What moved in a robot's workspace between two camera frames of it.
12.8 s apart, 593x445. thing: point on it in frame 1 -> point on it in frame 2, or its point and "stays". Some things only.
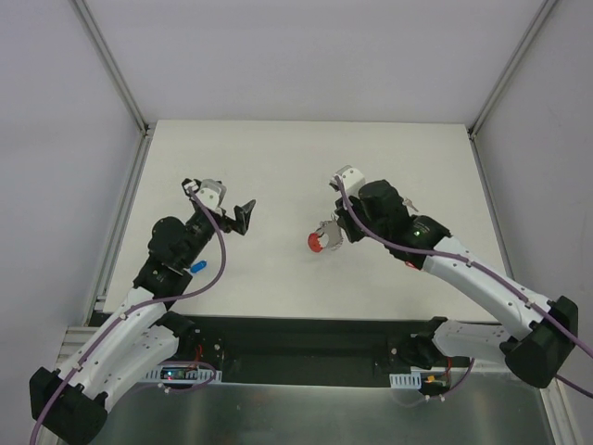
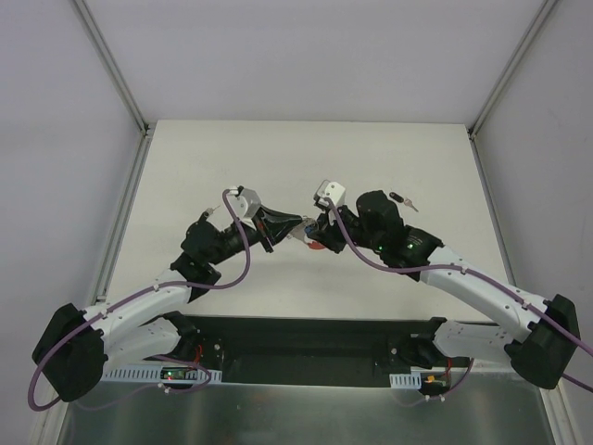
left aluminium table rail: [141, 152] stays
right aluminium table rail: [473, 138] stays
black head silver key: [409, 202] stays
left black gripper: [227, 222] -> [264, 230]
